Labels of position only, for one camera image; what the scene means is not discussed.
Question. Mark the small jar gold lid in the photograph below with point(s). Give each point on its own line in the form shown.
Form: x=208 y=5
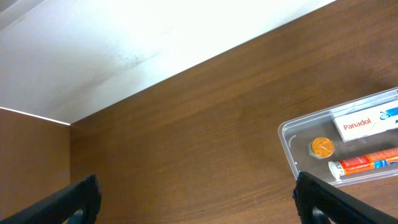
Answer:
x=321 y=148

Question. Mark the orange tube white cap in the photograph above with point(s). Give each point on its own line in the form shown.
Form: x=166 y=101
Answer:
x=363 y=163

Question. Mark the white Panadol box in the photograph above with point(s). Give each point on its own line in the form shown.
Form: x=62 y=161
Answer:
x=367 y=122

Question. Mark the clear plastic container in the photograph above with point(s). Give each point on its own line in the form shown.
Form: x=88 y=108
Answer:
x=296 y=135

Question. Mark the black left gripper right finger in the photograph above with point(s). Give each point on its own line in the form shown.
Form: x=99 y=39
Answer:
x=319 y=202

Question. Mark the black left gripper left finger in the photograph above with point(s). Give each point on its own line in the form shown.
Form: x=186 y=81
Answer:
x=76 y=203

